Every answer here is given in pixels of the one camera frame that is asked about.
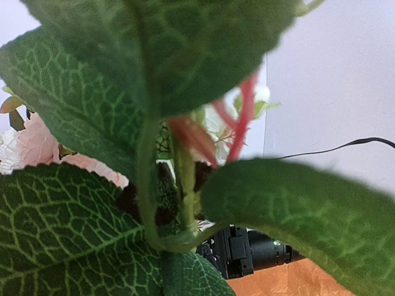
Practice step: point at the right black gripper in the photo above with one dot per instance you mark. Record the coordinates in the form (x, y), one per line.
(237, 252)

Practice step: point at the orange yellow wrapping paper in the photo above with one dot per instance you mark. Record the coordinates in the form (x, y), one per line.
(301, 277)

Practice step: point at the white and pink flowers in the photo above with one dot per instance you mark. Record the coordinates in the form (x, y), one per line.
(35, 145)

